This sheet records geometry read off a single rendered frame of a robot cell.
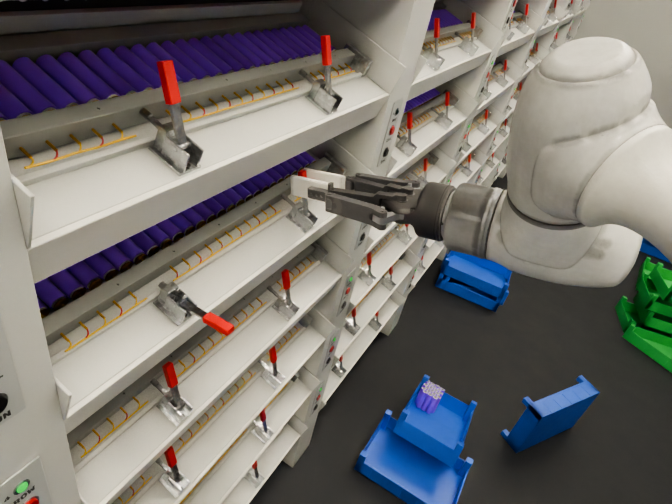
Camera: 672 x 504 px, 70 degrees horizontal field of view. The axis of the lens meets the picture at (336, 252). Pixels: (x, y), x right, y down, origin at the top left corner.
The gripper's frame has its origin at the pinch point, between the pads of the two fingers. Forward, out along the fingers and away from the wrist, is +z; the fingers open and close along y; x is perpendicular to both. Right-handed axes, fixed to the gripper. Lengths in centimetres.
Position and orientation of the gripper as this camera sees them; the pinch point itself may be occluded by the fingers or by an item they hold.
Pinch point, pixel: (317, 185)
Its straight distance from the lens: 71.8
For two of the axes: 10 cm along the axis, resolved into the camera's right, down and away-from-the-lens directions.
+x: 0.1, -8.7, -4.9
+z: -8.7, -2.5, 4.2
